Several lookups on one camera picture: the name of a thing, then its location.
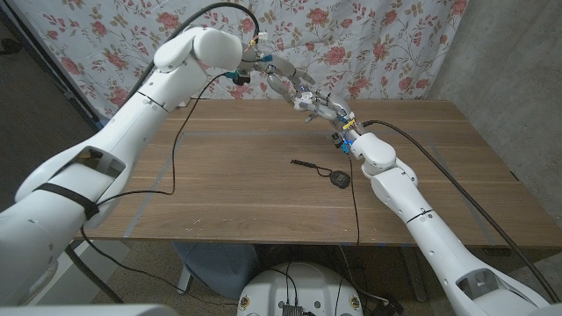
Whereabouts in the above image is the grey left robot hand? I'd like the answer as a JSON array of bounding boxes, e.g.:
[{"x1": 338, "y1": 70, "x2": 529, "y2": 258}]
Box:
[{"x1": 241, "y1": 50, "x2": 317, "y2": 104}]

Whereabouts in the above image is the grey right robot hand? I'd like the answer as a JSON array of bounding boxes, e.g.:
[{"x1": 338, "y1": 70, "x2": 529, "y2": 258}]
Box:
[{"x1": 302, "y1": 90, "x2": 364, "y2": 141}]

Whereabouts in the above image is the white AirPods case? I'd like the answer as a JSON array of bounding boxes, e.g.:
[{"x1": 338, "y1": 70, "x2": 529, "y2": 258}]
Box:
[{"x1": 292, "y1": 94, "x2": 313, "y2": 111}]

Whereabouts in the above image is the floral backdrop cloth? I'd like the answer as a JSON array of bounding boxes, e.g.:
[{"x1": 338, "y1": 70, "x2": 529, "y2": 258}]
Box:
[{"x1": 11, "y1": 0, "x2": 470, "y2": 122}]

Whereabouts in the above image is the grey table leg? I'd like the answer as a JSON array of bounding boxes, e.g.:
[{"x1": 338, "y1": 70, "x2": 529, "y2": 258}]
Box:
[{"x1": 401, "y1": 246, "x2": 428, "y2": 303}]

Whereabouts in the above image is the white robot torso base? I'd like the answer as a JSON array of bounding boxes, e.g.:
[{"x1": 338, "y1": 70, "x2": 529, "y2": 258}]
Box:
[{"x1": 236, "y1": 262, "x2": 364, "y2": 316}]

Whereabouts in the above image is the blue-grey chair under table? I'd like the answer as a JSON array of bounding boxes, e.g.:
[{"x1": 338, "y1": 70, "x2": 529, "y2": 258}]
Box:
[{"x1": 173, "y1": 241, "x2": 260, "y2": 300}]

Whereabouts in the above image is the black power adapter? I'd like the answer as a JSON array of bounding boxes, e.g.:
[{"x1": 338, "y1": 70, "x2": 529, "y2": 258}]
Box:
[{"x1": 371, "y1": 298, "x2": 405, "y2": 316}]

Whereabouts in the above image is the white table leg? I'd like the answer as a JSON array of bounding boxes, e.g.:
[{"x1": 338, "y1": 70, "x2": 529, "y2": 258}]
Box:
[{"x1": 177, "y1": 262, "x2": 194, "y2": 294}]

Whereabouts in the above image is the white robot head edge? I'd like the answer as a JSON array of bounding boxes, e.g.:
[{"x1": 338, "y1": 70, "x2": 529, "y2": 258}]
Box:
[{"x1": 0, "y1": 303, "x2": 179, "y2": 316}]

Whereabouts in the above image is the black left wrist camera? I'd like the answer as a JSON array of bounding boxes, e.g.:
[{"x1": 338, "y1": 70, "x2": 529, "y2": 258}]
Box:
[{"x1": 226, "y1": 69, "x2": 251, "y2": 87}]

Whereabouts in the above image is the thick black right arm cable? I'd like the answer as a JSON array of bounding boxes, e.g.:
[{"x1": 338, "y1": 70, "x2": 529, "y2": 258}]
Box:
[{"x1": 362, "y1": 118, "x2": 561, "y2": 304}]

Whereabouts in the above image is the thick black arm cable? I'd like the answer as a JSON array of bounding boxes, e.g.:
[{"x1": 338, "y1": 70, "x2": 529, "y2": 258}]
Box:
[
  {"x1": 64, "y1": 2, "x2": 261, "y2": 305},
  {"x1": 362, "y1": 118, "x2": 561, "y2": 304}
]

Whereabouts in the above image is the black timer with lanyard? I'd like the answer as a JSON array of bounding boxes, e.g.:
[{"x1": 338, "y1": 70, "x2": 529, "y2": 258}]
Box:
[{"x1": 290, "y1": 158, "x2": 352, "y2": 190}]

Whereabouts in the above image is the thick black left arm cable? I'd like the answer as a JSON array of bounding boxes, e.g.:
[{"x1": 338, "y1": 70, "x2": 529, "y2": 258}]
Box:
[{"x1": 64, "y1": 2, "x2": 261, "y2": 305}]

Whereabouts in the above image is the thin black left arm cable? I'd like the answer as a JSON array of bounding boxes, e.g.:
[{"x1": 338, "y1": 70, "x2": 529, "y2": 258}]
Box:
[{"x1": 80, "y1": 72, "x2": 241, "y2": 307}]

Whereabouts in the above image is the black door frame strip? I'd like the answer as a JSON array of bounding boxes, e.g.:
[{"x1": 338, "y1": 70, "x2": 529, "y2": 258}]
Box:
[{"x1": 0, "y1": 4, "x2": 111, "y2": 142}]

